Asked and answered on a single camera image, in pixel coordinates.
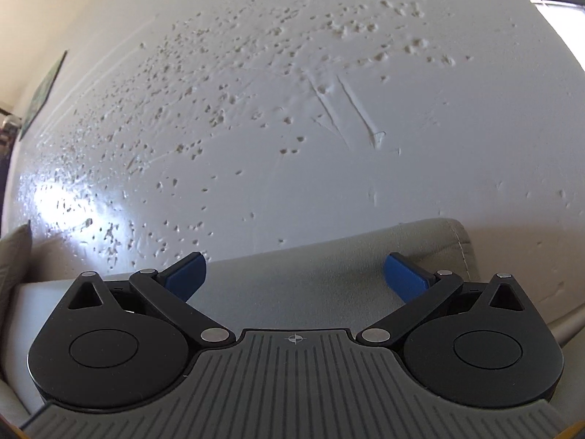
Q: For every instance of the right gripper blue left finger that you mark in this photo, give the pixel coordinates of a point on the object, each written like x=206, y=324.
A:
x=167, y=293

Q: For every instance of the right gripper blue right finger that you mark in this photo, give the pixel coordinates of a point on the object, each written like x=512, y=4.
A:
x=422, y=293

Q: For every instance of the rear grey throw pillow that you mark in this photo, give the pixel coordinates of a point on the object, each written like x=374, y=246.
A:
x=16, y=249

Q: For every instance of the framed wall picture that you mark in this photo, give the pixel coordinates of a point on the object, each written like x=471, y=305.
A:
x=41, y=95

